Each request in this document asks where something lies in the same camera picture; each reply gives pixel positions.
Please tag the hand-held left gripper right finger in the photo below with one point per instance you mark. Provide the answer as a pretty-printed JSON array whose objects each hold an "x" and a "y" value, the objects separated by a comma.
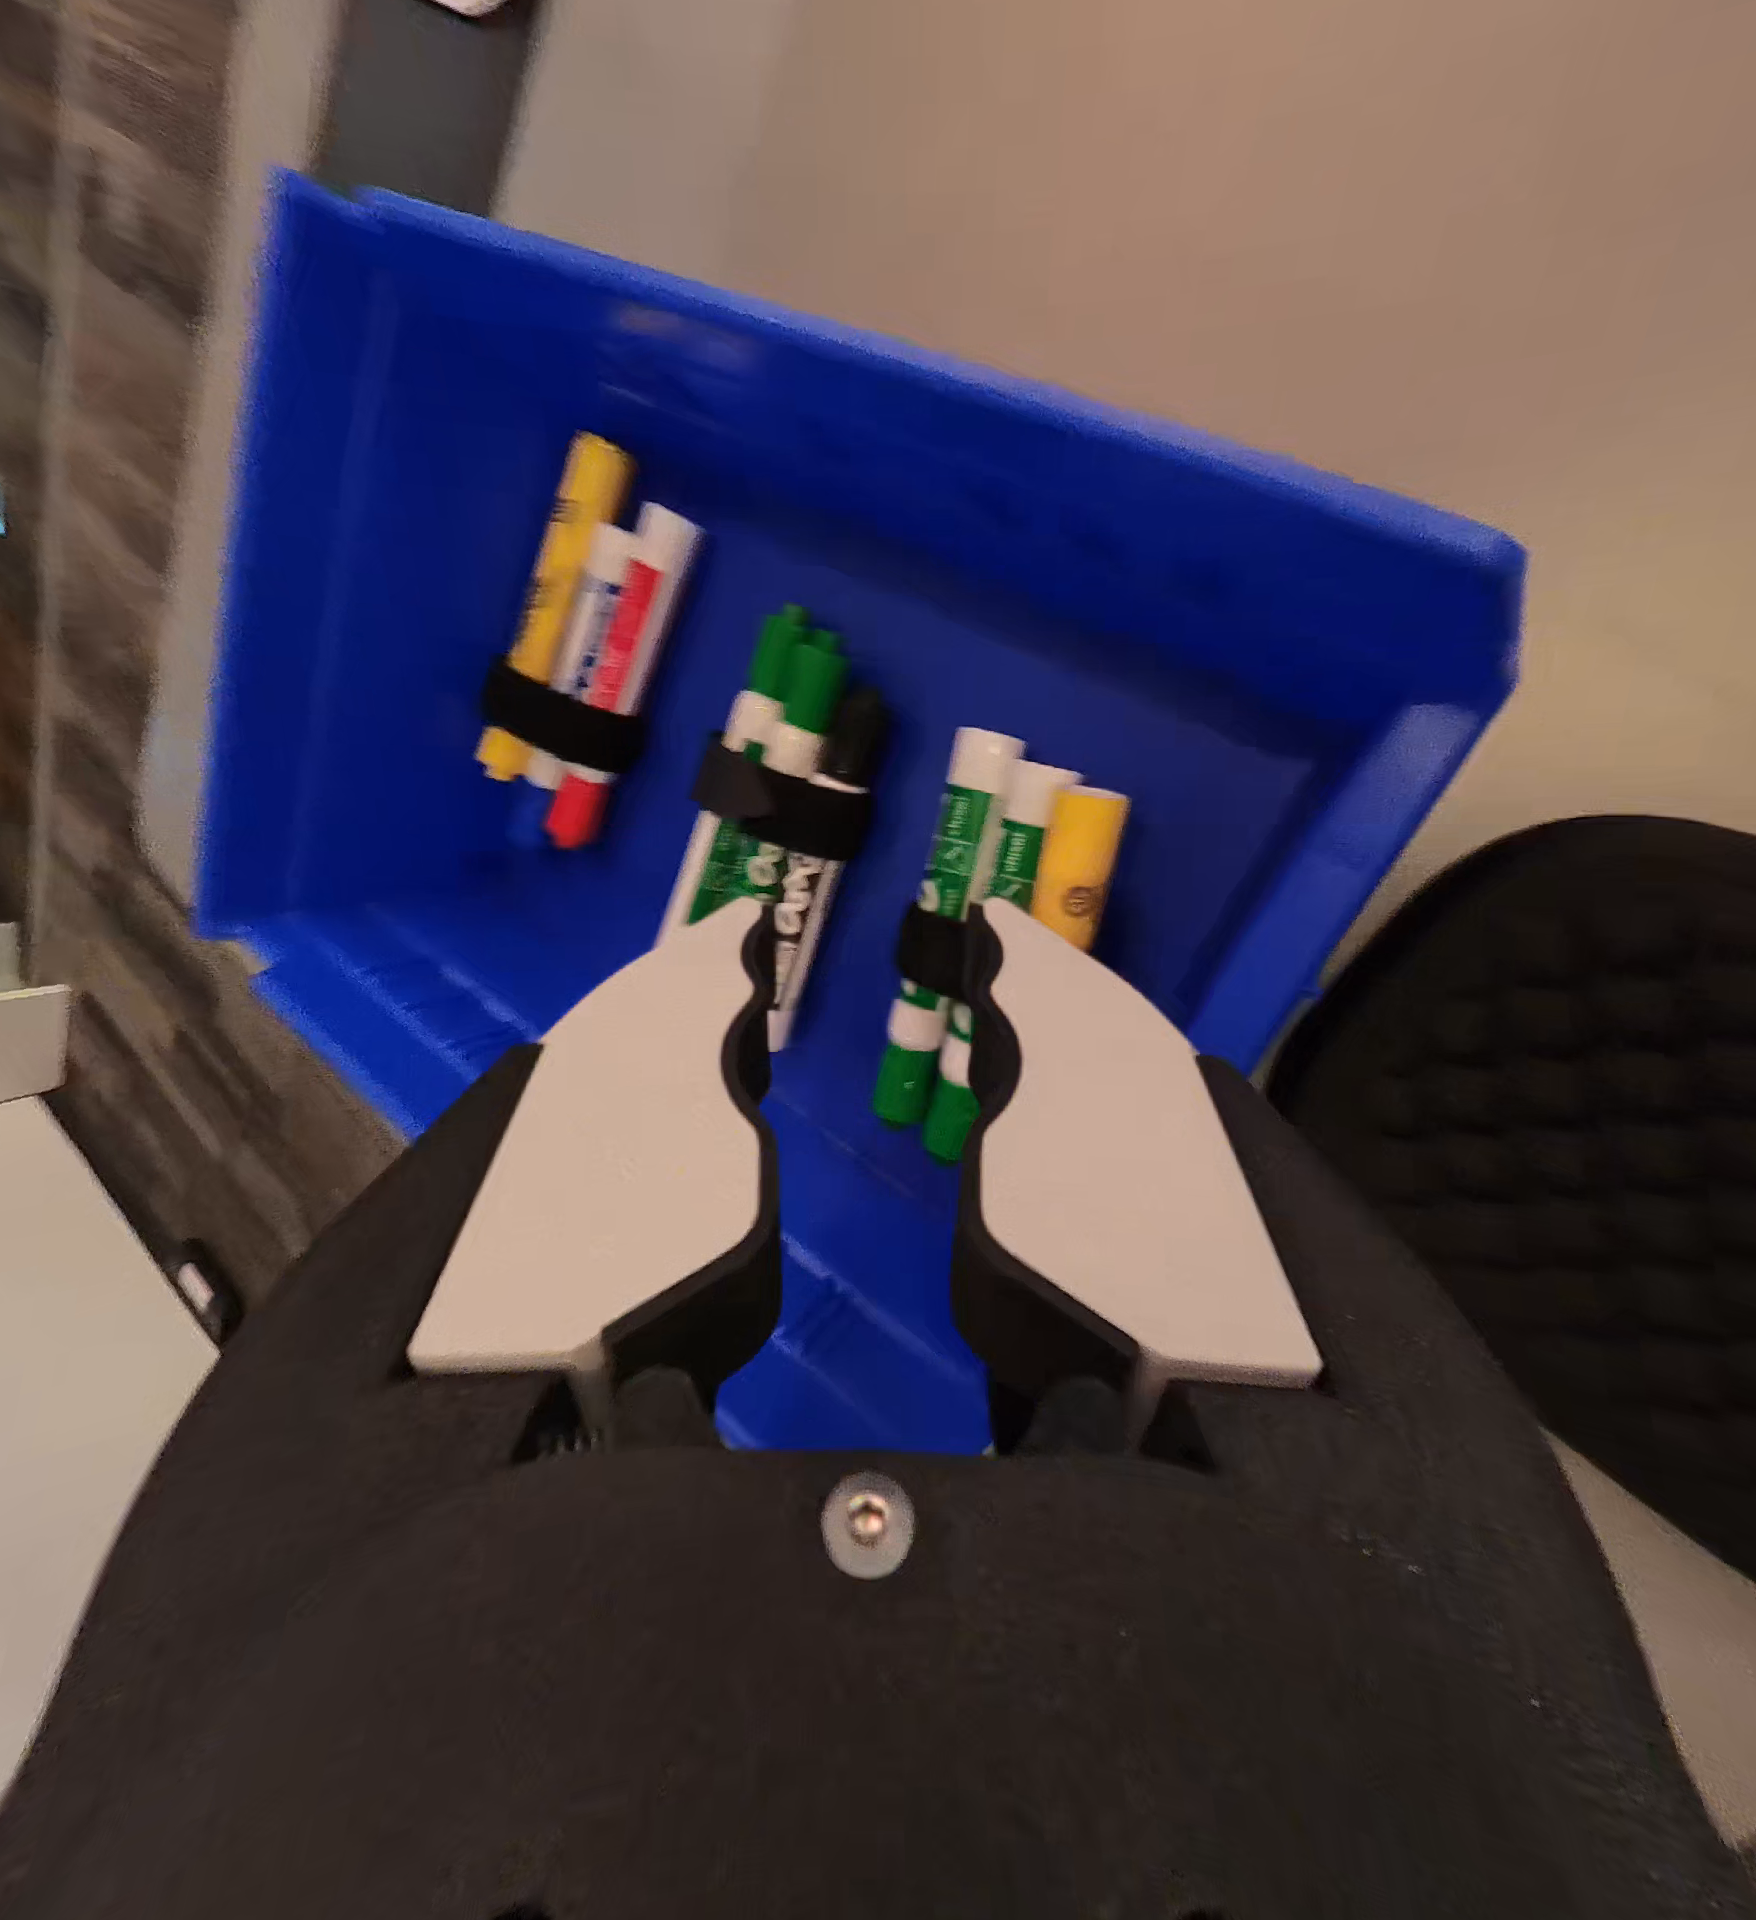
[{"x": 1134, "y": 1201}]

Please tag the blue dry erase marker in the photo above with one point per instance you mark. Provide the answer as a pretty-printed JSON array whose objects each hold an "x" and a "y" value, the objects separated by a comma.
[{"x": 600, "y": 600}]

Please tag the black table pad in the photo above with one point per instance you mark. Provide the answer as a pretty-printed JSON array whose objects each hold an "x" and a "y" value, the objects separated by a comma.
[{"x": 428, "y": 106}]

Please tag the yellow highlighter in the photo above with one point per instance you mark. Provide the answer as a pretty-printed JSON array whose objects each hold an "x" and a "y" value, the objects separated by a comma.
[
  {"x": 1084, "y": 871},
  {"x": 580, "y": 512}
]

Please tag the blue plastic bin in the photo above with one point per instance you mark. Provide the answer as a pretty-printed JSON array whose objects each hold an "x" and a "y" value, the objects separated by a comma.
[{"x": 1120, "y": 600}]

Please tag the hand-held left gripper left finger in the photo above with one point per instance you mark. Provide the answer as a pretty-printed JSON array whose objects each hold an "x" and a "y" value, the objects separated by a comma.
[{"x": 624, "y": 1185}]

